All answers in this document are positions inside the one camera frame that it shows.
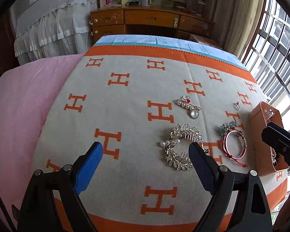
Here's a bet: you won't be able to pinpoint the white lace cover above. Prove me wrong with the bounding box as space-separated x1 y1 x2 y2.
14 0 97 65

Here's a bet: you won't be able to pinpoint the orange grey H blanket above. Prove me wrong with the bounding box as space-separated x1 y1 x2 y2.
32 45 266 231

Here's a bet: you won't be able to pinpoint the beige curtain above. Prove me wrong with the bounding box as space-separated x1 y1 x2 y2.
208 0 264 59

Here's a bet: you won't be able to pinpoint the light blue patterned sheet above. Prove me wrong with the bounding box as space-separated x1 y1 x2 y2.
94 35 246 70

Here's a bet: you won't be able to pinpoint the teal flower earrings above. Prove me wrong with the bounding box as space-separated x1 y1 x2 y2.
219 120 238 137

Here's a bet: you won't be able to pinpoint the stack of books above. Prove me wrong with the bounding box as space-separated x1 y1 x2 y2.
190 34 222 50

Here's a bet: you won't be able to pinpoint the silver ring pink stone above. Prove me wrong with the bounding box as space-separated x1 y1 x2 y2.
234 102 241 111

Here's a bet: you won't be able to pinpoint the rhinestone leaf hair comb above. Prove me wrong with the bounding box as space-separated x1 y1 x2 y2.
160 123 209 171

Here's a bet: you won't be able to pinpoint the red woven bangle bracelet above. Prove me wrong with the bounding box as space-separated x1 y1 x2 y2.
221 129 249 168

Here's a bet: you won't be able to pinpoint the pink bedsheet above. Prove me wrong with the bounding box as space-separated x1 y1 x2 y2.
0 54 83 215

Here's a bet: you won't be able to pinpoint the pearl safety pin brooch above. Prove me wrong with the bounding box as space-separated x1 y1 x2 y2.
175 99 202 119

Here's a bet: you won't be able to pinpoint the silver ring red stone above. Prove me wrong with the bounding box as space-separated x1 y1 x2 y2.
182 95 191 104

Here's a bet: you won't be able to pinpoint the wooden desk with drawers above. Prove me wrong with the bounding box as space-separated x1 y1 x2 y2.
89 6 215 42

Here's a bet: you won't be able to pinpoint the white mug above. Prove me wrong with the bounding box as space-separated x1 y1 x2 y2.
141 0 152 7

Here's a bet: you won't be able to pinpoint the pink open jewelry box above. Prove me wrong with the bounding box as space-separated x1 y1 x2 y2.
248 101 289 176

